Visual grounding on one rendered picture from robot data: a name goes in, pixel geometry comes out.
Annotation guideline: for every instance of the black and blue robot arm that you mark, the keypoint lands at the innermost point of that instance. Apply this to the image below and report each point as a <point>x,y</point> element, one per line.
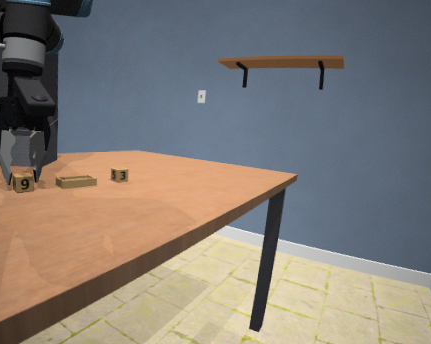
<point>32,19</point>

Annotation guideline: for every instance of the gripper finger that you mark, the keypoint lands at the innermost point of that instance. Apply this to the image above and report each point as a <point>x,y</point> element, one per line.
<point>7,140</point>
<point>39,139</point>

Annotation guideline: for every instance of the tan shallow rectangular tray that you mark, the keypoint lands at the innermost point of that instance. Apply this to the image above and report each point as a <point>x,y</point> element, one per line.
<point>80,181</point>

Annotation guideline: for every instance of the tan cube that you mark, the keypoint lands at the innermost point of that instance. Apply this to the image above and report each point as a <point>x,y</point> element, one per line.
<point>119,174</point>
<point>23,182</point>

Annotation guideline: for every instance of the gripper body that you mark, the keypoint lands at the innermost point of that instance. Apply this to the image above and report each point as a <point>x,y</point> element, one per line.
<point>13,112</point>

